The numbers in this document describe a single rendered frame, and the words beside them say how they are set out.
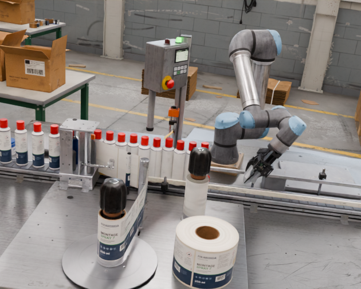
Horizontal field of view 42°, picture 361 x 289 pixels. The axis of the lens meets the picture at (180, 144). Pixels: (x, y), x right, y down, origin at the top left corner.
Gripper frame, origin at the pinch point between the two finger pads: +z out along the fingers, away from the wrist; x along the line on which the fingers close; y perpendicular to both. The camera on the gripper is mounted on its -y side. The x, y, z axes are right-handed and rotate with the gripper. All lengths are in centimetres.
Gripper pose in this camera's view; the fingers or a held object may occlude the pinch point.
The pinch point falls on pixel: (245, 180)
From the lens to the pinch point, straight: 208.5
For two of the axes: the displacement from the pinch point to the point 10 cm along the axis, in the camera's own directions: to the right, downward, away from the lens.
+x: 8.1, 5.6, 1.5
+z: -5.7, 7.3, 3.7
